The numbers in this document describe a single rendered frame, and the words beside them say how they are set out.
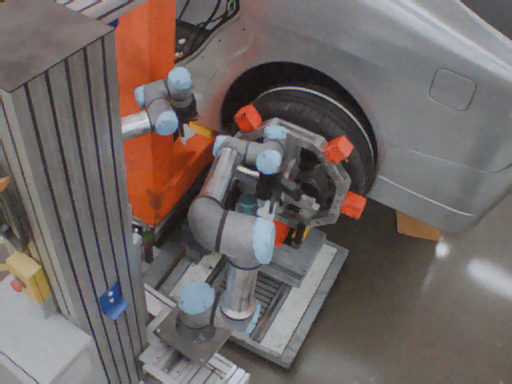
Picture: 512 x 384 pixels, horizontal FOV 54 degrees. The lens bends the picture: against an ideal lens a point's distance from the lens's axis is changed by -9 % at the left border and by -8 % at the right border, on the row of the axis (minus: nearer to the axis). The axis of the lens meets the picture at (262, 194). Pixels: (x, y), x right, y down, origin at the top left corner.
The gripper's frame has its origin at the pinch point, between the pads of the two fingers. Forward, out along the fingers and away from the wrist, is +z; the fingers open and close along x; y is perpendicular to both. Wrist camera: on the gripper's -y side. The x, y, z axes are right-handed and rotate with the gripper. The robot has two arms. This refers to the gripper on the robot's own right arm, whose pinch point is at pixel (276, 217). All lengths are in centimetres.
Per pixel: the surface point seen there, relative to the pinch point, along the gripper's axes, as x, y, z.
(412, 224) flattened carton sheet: -140, -52, 82
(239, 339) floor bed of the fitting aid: -18, 21, 92
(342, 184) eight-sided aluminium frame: -33.8, -17.6, 0.6
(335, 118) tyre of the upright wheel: -46, -10, -23
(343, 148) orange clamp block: -32.1, -16.6, -16.7
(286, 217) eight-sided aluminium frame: -45, 8, 31
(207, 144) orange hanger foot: -64, 57, 11
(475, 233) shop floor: -154, -96, 87
